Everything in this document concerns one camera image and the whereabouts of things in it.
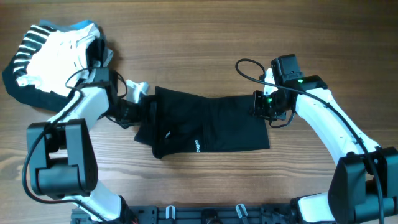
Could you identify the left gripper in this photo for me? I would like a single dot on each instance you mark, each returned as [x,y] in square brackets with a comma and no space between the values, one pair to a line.
[136,120]

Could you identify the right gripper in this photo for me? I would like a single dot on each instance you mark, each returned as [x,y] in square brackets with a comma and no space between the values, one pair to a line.
[258,108]

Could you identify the black t-shirt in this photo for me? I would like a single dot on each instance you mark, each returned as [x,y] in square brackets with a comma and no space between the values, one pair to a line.
[176,122]

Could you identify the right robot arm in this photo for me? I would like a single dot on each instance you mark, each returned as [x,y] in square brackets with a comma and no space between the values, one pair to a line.
[364,185]

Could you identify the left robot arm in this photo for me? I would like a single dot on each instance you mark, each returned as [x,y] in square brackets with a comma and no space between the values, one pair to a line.
[61,166]

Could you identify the grey blue folded garments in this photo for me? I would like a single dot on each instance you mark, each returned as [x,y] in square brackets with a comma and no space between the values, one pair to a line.
[97,52]

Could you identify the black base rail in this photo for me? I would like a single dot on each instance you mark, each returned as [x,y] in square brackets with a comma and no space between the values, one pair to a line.
[265,214]

